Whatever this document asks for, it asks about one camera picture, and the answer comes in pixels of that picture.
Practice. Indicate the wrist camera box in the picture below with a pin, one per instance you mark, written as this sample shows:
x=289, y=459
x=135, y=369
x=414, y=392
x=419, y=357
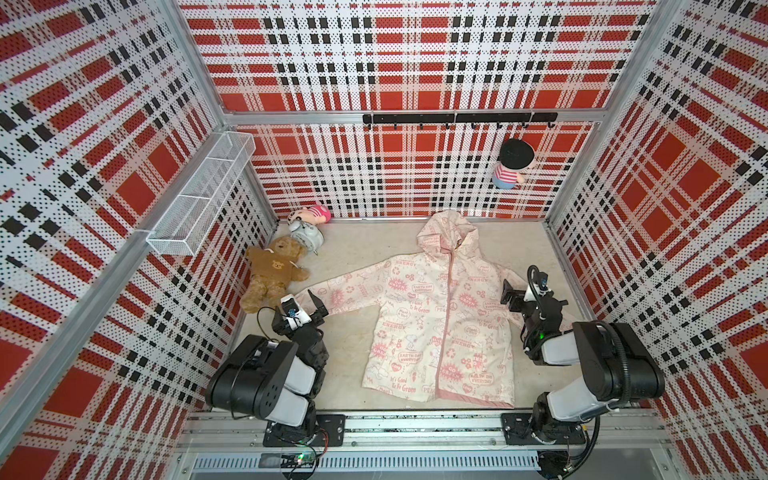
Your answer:
x=293, y=314
x=537, y=286

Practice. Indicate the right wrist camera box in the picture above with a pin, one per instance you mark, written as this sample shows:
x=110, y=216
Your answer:
x=537, y=286

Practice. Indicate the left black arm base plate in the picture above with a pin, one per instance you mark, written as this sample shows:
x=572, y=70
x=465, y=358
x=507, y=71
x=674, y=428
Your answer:
x=318, y=430

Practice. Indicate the black wall hook rail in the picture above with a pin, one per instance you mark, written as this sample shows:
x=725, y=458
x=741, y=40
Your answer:
x=523, y=118

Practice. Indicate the black-haired striped doll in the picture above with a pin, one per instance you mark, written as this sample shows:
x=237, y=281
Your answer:
x=515, y=155

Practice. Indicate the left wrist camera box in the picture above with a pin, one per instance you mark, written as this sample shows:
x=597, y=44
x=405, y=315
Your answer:
x=293, y=314

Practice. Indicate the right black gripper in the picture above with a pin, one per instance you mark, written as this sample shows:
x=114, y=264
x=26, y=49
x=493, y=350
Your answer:
x=508, y=292

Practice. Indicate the white wire mesh basket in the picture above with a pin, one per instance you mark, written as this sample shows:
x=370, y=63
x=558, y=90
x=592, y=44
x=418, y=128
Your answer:
x=185, y=224

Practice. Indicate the brown teddy bear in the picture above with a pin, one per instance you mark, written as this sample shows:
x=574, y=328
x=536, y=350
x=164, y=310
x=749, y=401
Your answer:
x=272, y=270

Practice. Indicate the green circuit board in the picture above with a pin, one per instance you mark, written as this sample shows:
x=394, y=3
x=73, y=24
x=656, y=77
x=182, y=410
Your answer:
x=297, y=461

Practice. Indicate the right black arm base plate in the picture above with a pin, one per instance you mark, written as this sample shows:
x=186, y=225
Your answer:
x=524, y=428

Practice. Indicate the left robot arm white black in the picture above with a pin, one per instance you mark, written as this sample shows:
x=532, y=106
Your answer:
x=277, y=380

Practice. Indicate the cream pink printed jacket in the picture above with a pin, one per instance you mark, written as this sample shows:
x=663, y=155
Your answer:
x=415, y=318

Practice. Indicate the aluminium front rail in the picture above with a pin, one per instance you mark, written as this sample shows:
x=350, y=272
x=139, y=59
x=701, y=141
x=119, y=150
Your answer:
x=425, y=444

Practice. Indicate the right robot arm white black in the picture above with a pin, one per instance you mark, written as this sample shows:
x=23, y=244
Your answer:
x=616, y=368

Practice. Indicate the pink plush doll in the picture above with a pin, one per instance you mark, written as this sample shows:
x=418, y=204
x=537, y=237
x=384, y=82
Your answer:
x=315, y=215

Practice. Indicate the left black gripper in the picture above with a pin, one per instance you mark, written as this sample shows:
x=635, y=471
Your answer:
x=279, y=327

